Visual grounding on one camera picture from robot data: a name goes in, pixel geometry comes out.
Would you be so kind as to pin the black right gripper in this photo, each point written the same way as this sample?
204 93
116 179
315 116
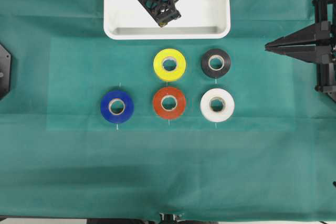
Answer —
321 34

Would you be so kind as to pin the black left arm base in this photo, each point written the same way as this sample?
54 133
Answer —
5 70

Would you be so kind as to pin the black tape roll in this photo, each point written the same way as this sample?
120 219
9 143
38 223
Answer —
215 63

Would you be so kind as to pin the white tape roll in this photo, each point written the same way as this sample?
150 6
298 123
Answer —
217 105

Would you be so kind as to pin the white tray case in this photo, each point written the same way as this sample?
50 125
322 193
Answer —
200 19

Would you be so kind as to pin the blue tape roll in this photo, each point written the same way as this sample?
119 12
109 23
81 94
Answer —
117 106

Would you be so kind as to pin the yellow tape roll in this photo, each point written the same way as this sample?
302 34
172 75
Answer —
169 64

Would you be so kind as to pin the green table cloth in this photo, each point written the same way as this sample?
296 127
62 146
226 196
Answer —
273 159

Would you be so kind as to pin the red tape roll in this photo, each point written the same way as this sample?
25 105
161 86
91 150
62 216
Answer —
169 103

